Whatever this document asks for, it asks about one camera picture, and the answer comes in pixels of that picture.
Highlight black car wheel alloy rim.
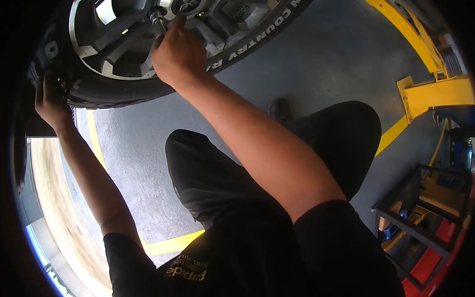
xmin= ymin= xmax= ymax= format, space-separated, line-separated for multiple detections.
xmin=24 ymin=0 xmax=314 ymax=138

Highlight blue machine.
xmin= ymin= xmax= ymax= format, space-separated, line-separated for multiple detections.
xmin=450 ymin=137 xmax=474 ymax=170

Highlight person's body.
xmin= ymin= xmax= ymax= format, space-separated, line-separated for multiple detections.
xmin=103 ymin=148 xmax=406 ymax=297

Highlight person's right hand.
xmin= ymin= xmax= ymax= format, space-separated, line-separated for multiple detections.
xmin=150 ymin=15 xmax=208 ymax=89

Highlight person's legs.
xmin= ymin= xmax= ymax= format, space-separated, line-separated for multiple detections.
xmin=165 ymin=98 xmax=383 ymax=231

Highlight black and red tool cart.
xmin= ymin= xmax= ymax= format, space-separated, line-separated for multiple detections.
xmin=372 ymin=163 xmax=475 ymax=297

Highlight person's left hand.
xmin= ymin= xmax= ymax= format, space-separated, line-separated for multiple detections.
xmin=34 ymin=69 xmax=74 ymax=131

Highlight chrome socket wrench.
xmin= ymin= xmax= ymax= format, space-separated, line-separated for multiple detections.
xmin=148 ymin=5 xmax=170 ymax=38

